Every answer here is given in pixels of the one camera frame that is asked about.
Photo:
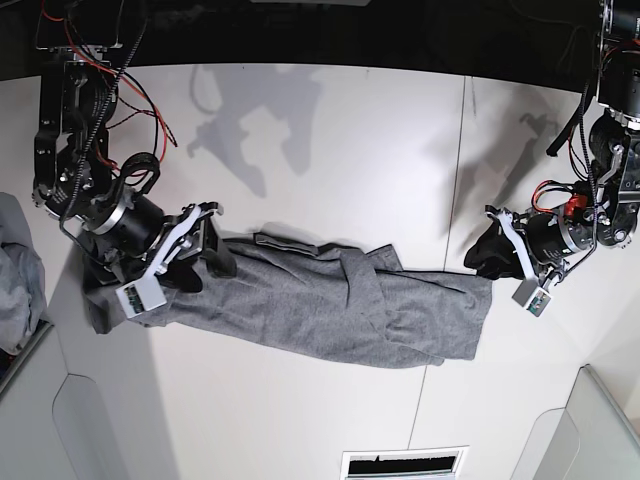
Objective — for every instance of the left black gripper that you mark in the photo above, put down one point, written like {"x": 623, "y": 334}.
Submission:
{"x": 532, "y": 245}

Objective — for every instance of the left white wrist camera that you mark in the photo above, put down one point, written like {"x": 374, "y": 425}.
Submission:
{"x": 532, "y": 297}

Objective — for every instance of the left white bin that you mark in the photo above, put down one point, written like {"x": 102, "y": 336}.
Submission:
{"x": 54, "y": 425}

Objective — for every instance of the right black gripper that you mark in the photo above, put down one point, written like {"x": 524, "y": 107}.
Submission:
{"x": 130, "y": 235}

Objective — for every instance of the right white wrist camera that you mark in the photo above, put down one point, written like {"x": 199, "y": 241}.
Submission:
{"x": 140, "y": 296}

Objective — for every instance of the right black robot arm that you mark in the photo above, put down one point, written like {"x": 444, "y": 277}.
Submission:
{"x": 90, "y": 46}

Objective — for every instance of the light grey clothes pile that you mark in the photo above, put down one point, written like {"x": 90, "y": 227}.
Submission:
{"x": 23, "y": 301}

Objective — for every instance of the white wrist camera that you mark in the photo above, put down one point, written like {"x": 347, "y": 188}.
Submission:
{"x": 140, "y": 296}
{"x": 532, "y": 297}

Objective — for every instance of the dark grey t-shirt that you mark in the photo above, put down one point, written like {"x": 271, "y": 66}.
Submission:
{"x": 334, "y": 303}

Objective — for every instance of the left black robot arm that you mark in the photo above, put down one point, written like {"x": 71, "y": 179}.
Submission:
{"x": 599, "y": 209}

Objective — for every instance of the white bin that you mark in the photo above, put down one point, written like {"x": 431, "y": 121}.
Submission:
{"x": 589, "y": 438}
{"x": 54, "y": 425}

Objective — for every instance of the right white bin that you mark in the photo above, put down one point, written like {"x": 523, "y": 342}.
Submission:
{"x": 589, "y": 438}

